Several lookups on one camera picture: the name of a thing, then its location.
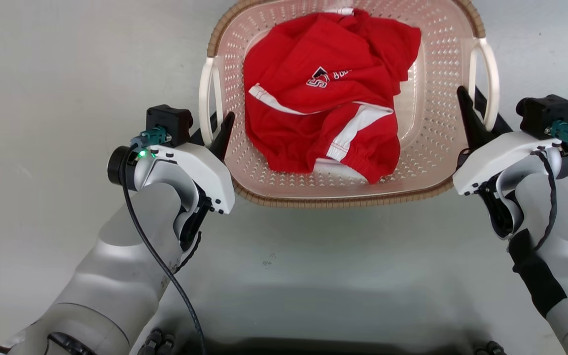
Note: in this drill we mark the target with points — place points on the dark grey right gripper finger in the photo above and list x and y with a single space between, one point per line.
503 125
472 128

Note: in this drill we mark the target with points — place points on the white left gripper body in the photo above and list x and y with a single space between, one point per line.
205 170

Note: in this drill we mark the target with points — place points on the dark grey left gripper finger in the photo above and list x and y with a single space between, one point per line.
197 138
222 138

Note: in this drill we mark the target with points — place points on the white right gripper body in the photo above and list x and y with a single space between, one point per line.
501 153

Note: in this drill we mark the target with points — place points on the beige plastic laundry basket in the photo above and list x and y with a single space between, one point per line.
432 74

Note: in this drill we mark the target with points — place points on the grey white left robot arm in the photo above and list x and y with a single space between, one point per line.
116 276

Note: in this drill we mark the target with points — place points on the red and white garment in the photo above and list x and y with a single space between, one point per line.
323 118

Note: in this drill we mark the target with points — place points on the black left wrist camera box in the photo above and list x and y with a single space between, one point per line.
168 118

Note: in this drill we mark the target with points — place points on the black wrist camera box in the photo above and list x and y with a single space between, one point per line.
168 118
543 113

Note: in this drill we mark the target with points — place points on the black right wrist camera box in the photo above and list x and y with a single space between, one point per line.
543 113

